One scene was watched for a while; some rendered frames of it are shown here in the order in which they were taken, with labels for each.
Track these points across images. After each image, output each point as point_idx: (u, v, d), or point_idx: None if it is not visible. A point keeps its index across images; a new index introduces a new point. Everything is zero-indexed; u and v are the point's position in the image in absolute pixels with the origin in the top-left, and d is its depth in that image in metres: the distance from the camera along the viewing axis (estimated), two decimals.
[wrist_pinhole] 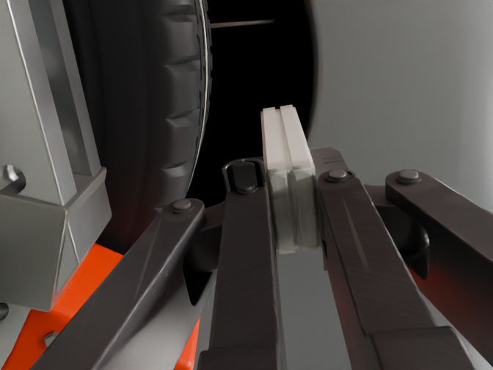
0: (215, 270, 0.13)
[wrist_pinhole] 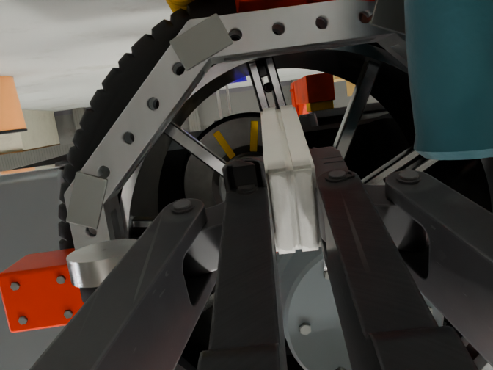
0: (215, 270, 0.13)
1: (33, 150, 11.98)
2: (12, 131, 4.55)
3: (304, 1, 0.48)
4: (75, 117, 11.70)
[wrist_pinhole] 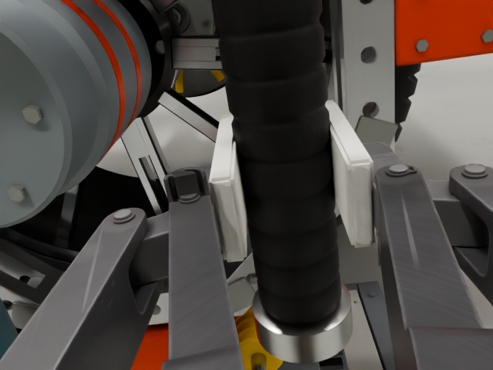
0: (158, 280, 0.13)
1: None
2: None
3: None
4: None
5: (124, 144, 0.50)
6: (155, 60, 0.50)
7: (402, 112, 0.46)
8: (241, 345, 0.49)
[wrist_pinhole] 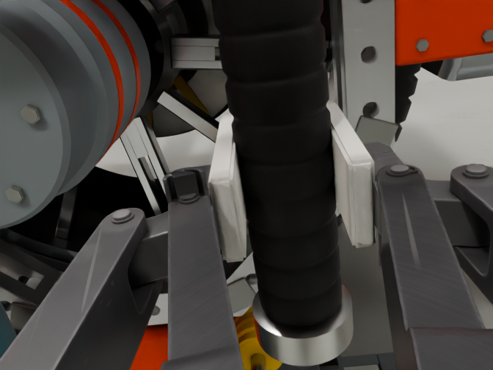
0: (157, 280, 0.13)
1: None
2: None
3: None
4: None
5: (123, 144, 0.50)
6: (154, 59, 0.50)
7: (402, 112, 0.46)
8: (240, 346, 0.49)
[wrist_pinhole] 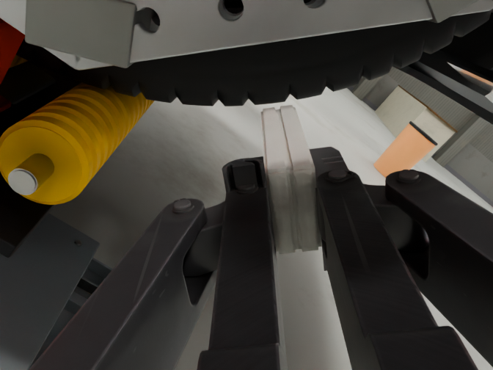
0: (215, 270, 0.13)
1: (420, 99, 11.71)
2: (420, 131, 4.29)
3: None
4: (364, 92, 11.47)
5: None
6: None
7: (477, 17, 0.31)
8: (31, 125, 0.27)
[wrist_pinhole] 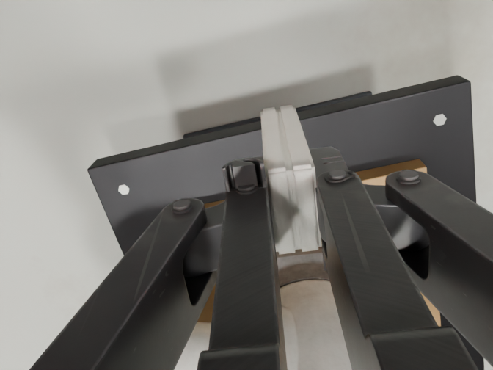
0: (215, 270, 0.13)
1: None
2: None
3: None
4: None
5: None
6: None
7: None
8: None
